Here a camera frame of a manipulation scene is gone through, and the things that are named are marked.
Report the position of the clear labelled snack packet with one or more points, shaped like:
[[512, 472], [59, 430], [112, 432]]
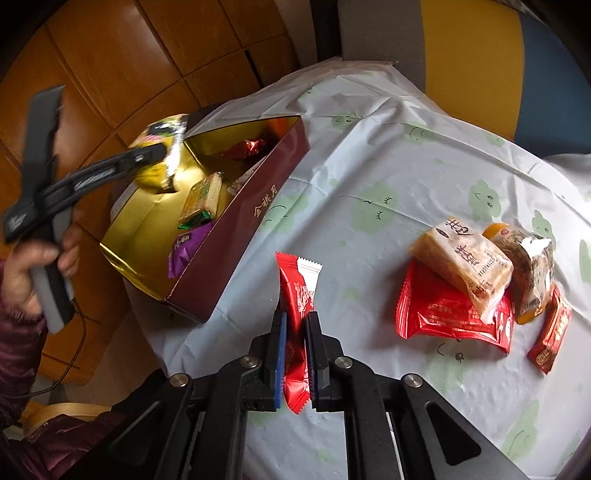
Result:
[[526, 272]]

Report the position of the small red gold-print bar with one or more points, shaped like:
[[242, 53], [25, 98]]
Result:
[[549, 334]]

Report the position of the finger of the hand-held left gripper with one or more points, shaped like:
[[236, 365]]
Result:
[[42, 129], [120, 161]]

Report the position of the black rolled mat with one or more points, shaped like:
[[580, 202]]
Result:
[[325, 27]]

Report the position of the clear pastry packet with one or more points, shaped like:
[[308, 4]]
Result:
[[461, 263]]

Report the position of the white snack packet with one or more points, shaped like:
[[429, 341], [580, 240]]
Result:
[[240, 182]]

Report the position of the red foil candy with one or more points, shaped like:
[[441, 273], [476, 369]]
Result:
[[247, 148]]

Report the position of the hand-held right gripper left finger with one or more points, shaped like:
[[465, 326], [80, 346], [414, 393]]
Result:
[[278, 364]]

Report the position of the green cracker packet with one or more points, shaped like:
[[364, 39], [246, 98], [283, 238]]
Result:
[[201, 198]]

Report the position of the red white-edged snack packet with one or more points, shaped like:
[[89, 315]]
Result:
[[295, 295]]

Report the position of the purple snack packet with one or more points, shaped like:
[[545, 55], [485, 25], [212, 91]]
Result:
[[184, 249]]

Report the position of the person's left hand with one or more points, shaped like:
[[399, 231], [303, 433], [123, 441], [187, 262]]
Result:
[[18, 277]]

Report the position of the person's left forearm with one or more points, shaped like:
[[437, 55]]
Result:
[[14, 360]]

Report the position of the gold-lined maroon tin box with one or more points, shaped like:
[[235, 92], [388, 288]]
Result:
[[240, 240]]

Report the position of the wooden chair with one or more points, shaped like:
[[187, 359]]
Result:
[[60, 410]]

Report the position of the grey yellow blue chair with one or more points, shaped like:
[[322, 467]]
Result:
[[466, 60]]

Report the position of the yellow snack packet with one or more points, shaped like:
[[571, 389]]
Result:
[[157, 180]]

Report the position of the large red snack packet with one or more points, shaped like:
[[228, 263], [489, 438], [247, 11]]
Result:
[[443, 318]]

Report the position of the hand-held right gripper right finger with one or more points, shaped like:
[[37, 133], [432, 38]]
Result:
[[316, 364]]

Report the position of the person's dark red jacket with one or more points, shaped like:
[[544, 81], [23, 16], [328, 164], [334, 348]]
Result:
[[55, 445]]

